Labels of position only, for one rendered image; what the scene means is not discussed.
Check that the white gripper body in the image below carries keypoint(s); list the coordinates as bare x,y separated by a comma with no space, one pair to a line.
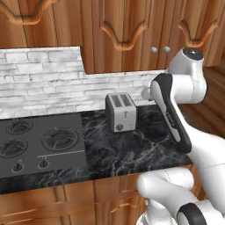
147,94

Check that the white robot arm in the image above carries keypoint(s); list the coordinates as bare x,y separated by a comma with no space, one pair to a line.
205,152

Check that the wooden drawer front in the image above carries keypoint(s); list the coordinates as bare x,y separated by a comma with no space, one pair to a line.
114,184
35,196

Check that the black gas hob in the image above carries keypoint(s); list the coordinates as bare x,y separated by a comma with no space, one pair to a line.
44,146

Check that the wooden wall cabinet door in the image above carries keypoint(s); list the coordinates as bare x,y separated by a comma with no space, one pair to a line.
90,35
52,26
172,17

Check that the black hob knob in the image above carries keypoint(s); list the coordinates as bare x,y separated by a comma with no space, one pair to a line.
18,167
43,163

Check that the round silver cabinet knob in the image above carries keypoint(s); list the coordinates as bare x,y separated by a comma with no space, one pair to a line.
154,50
167,49

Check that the wooden base cabinet door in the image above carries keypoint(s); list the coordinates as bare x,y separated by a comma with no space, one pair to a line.
105,214
73,215

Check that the silver two-slot toaster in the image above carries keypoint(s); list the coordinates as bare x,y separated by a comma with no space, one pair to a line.
123,117

